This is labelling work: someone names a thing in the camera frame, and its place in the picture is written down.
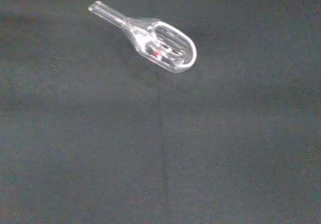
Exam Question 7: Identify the black bench cloth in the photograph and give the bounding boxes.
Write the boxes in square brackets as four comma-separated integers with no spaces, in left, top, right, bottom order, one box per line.
[0,0,321,224]

